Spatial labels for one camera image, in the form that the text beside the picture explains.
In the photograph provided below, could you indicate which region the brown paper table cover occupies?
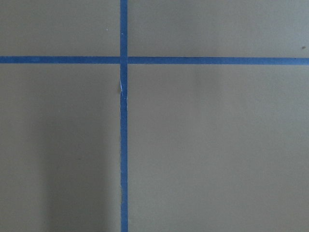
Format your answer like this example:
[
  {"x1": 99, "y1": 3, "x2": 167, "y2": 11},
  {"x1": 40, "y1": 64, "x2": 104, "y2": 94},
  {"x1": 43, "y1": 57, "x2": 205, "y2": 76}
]
[{"x1": 0, "y1": 0, "x2": 309, "y2": 232}]

